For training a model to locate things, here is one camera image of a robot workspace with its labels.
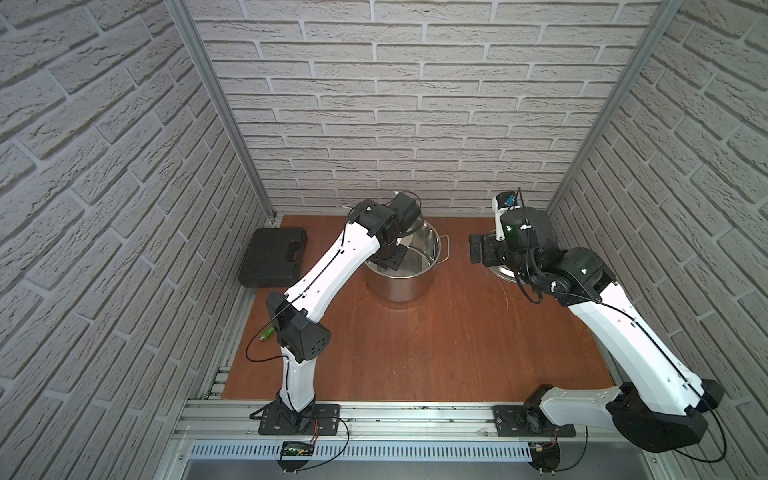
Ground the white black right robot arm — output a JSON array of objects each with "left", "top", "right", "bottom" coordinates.
[{"left": 469, "top": 206, "right": 724, "bottom": 453}]

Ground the aluminium corner post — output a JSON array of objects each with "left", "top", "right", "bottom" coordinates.
[
  {"left": 166, "top": 0, "right": 278, "bottom": 224},
  {"left": 546, "top": 0, "right": 683, "bottom": 215}
]

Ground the aluminium corner post right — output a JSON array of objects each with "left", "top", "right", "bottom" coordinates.
[{"left": 546, "top": 0, "right": 683, "bottom": 215}]

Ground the aluminium front rail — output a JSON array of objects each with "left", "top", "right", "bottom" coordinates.
[{"left": 173, "top": 400, "right": 649, "bottom": 445}]

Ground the green plastic hose nozzle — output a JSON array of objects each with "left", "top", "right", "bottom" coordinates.
[{"left": 258, "top": 325, "right": 276, "bottom": 342}]

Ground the aluminium corner post left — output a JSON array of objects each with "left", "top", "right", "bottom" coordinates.
[{"left": 166, "top": 0, "right": 278, "bottom": 224}]

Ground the white vented cable duct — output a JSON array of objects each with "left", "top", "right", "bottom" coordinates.
[{"left": 188, "top": 439, "right": 532, "bottom": 462}]

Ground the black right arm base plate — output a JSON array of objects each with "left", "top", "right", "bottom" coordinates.
[{"left": 492, "top": 404, "right": 576, "bottom": 438}]

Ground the right controller board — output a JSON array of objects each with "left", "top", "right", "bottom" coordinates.
[{"left": 528, "top": 443, "right": 561, "bottom": 474}]

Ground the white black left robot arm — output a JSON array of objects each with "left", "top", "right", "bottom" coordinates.
[{"left": 266, "top": 192, "right": 421, "bottom": 418}]

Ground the black plastic tool case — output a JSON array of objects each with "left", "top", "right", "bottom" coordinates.
[{"left": 238, "top": 227, "right": 308, "bottom": 288}]

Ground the left controller board with display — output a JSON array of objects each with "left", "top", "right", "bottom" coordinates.
[{"left": 277, "top": 441, "right": 315, "bottom": 473}]

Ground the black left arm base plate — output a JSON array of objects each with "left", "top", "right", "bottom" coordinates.
[{"left": 251, "top": 400, "right": 341, "bottom": 436}]

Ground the stainless steel pot lid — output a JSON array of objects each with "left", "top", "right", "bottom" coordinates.
[{"left": 489, "top": 265, "right": 516, "bottom": 283}]

